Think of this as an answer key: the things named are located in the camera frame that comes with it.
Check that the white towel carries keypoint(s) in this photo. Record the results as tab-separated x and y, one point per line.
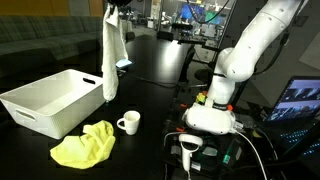
111	60

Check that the yellow towel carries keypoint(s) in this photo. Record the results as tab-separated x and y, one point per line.
86	146

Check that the phone with lit screen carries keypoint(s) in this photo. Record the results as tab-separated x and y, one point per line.
124	63

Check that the open black laptop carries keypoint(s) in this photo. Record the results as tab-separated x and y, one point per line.
296	103

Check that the black office chair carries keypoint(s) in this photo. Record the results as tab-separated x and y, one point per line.
165	35

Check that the white ceramic mug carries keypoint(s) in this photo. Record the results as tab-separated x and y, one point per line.
131	122

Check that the small yellow green object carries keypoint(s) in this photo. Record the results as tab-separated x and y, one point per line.
200	98

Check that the blue background monitor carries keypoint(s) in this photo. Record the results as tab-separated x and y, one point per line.
191	11

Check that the green background monitor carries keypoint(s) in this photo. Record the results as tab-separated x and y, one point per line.
213	18

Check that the white plastic basket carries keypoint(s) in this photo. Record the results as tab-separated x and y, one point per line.
50	103

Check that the grey plaid sofa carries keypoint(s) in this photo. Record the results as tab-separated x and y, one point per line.
40	36

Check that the green Expo marker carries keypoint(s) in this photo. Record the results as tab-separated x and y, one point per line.
107	103

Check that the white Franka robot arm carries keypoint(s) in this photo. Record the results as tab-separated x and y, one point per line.
253	43

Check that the white VR controller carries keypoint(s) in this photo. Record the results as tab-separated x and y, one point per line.
188	146

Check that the white VR headset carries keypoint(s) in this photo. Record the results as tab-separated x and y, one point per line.
208	120

